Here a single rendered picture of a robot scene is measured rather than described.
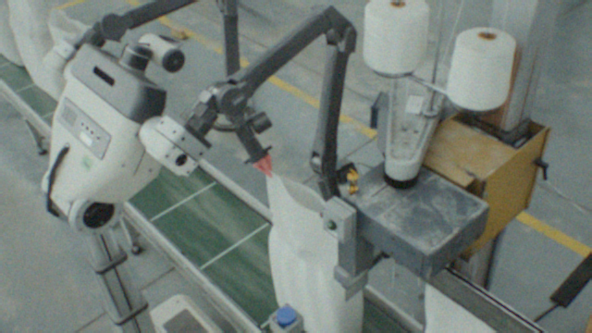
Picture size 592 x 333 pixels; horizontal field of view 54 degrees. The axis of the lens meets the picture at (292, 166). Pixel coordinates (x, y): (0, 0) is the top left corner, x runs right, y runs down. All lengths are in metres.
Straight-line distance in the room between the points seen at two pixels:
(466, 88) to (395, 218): 0.35
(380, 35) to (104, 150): 0.78
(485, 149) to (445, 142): 0.11
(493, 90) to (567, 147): 2.64
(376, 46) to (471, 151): 0.38
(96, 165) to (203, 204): 1.34
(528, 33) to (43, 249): 2.77
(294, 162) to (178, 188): 0.94
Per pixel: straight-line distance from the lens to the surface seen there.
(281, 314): 1.81
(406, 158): 1.44
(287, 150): 3.77
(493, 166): 1.59
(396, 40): 1.50
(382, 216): 1.40
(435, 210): 1.43
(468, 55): 1.37
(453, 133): 1.68
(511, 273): 3.14
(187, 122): 1.43
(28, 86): 4.24
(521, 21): 1.54
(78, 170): 1.68
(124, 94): 1.57
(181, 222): 2.82
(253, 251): 2.63
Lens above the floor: 2.32
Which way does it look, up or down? 40 degrees down
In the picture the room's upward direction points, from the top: 4 degrees counter-clockwise
